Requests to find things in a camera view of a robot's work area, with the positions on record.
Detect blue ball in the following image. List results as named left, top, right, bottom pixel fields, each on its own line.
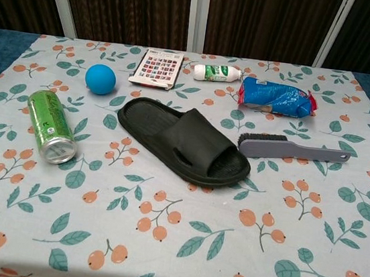
left=82, top=62, right=118, bottom=97

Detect white bottle with green label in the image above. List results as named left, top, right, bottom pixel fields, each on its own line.
left=192, top=61, right=245, bottom=87

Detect blue snack bag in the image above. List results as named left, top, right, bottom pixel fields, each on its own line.
left=235, top=75, right=322, bottom=121

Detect floral print tablecloth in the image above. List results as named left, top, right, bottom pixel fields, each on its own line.
left=0, top=27, right=370, bottom=277

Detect grey scrub brush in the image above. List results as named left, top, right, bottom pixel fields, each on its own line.
left=235, top=129, right=353, bottom=170

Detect black slide sandal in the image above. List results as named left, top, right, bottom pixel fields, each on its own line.
left=109, top=93, right=259, bottom=192

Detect green drink can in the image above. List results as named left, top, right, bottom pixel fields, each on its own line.
left=19, top=88, right=84, bottom=168

